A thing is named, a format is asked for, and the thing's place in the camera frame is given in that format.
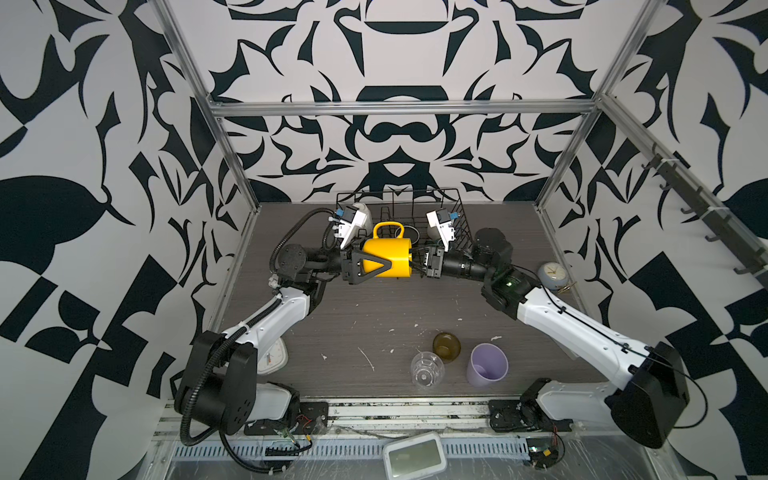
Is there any black wire dish rack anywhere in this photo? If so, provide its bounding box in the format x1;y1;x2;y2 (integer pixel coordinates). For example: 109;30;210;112
335;187;473;254

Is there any small circuit board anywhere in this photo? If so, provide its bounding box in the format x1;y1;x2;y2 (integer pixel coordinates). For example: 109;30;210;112
526;435;566;470

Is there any round grey alarm clock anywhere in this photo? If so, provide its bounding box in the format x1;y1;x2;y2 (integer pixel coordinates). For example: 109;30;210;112
537;261;571;291

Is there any cream white mug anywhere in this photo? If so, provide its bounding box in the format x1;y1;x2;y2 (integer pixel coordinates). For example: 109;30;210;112
351;202;373;237

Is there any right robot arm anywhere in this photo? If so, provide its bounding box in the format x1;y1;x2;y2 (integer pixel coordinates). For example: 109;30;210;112
416;228;690;449

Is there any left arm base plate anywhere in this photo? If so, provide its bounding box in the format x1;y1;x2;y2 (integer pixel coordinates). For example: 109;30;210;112
244;401;329;436

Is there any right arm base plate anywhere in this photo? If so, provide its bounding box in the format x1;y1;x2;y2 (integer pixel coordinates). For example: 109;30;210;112
488;399;572;433

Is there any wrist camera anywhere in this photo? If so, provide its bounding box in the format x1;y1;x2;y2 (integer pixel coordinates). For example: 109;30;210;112
330;206;356;249
426;209;460;250

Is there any black wall hook rail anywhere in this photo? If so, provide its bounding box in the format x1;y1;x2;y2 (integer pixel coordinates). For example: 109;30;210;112
640;143;767;289

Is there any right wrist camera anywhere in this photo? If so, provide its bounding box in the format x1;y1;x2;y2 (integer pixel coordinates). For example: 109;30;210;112
426;209;460;250

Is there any lilac plastic cup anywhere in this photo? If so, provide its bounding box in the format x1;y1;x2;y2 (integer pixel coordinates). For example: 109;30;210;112
466;343;509;388

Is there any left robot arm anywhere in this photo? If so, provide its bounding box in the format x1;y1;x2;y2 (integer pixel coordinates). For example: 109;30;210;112
174;203;373;475

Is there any square white clock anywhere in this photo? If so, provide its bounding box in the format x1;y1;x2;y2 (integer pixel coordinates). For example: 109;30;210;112
257;338;289;376

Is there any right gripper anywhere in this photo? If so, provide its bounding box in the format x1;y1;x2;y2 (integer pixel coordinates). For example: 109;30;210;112
401;245;499;287

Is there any clear glass cup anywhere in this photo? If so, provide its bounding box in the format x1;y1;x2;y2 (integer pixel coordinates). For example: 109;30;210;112
410;351;445;389

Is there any yellow mug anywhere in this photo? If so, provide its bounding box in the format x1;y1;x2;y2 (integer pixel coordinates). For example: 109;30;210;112
362;221;413;278

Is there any olive glass cup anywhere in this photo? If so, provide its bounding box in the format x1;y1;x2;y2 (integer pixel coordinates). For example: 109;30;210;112
432;332;462;363

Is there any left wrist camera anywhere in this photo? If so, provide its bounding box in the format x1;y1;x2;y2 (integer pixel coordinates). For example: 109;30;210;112
330;206;356;249

